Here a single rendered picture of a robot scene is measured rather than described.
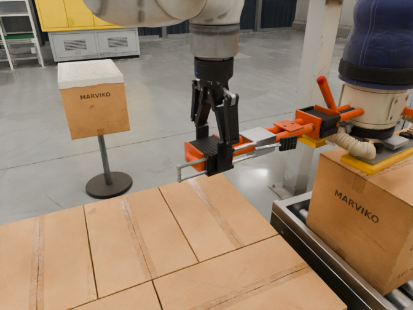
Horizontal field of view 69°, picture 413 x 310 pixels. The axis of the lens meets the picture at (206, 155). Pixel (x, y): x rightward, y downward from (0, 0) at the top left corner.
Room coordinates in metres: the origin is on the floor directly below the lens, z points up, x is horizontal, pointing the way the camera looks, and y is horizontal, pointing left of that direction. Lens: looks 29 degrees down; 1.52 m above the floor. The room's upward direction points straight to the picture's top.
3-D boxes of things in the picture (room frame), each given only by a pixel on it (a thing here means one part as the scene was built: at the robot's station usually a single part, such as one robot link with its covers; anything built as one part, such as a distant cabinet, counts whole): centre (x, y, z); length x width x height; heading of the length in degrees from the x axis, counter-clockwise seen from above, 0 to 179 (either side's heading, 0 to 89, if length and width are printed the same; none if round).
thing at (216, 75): (0.59, -0.01, 1.37); 0.08 x 0.07 x 0.09; 32
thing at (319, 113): (0.78, -0.30, 1.20); 0.10 x 0.08 x 0.06; 32
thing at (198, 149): (0.59, -0.01, 1.20); 0.08 x 0.07 x 0.05; 122
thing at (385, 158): (0.83, -0.57, 1.10); 0.34 x 0.10 x 0.05; 122
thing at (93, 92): (2.22, 0.86, 0.82); 0.60 x 0.40 x 0.40; 23
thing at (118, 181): (2.22, 0.86, 0.31); 0.40 x 0.40 x 0.62
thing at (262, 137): (0.66, -0.12, 1.20); 0.07 x 0.07 x 0.04; 32
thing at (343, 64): (0.91, -0.52, 1.32); 0.23 x 0.23 x 0.04
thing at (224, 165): (0.55, -0.04, 1.22); 0.03 x 0.01 x 0.07; 122
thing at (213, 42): (0.59, -0.01, 1.44); 0.09 x 0.09 x 0.06
